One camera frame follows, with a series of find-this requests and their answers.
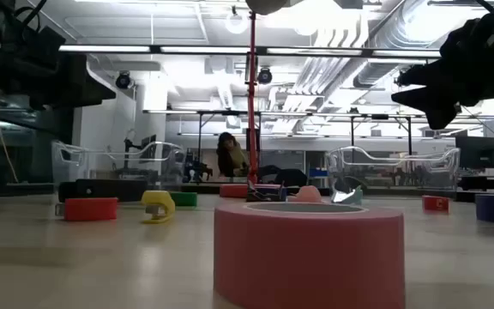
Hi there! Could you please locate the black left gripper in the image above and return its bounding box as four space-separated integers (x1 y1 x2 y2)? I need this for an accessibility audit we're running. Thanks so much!
15 51 117 111

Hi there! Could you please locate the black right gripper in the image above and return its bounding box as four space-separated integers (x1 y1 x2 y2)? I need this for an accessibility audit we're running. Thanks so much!
391 6 494 130

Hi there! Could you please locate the red tape roll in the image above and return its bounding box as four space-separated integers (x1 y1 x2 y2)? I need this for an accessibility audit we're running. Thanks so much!
55 197 118 222

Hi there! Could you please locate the teal staple remover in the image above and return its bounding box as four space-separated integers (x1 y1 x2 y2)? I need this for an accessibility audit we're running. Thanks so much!
331 184 364 206

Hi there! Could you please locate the yellow mini stapler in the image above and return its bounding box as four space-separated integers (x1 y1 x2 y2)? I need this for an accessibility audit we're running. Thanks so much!
140 190 176 225

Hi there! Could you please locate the green tape roll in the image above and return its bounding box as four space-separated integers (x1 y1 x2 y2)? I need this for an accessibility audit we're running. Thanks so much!
169 191 198 208

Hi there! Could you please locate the black staple remover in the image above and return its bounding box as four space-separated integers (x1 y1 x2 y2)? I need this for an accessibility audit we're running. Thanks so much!
245 184 287 203

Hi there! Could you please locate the pink tape roll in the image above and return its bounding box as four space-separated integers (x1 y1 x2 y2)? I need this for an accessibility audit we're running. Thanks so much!
213 201 406 309

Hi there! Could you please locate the background monitor on arm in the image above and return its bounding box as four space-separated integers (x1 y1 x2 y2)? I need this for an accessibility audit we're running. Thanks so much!
123 134 158 164

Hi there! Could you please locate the black computer monitor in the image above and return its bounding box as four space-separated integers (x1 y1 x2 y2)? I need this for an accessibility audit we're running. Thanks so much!
455 136 494 169

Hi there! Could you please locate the clear plastic bin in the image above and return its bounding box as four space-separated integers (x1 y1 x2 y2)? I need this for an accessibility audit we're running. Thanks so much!
51 140 186 192
326 145 461 201

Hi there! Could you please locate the dark background desk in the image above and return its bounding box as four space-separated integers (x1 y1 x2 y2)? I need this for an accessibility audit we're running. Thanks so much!
459 174 494 193

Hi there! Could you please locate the overhead light bar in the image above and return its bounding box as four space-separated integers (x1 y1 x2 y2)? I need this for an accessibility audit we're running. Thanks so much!
57 44 443 59

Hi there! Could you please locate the round ceiling lamp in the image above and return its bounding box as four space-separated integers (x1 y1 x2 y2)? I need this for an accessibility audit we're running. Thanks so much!
224 6 250 35

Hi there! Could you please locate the person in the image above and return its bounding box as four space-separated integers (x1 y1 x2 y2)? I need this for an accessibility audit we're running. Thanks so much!
215 131 250 178

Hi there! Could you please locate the black office chair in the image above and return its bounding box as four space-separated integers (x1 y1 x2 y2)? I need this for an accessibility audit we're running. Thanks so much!
257 165 308 188

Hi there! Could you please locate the yellow extension cable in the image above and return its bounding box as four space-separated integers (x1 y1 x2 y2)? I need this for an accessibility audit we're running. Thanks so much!
0 88 20 184

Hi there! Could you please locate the black background rig frame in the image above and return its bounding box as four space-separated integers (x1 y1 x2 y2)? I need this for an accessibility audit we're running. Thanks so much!
143 109 415 158

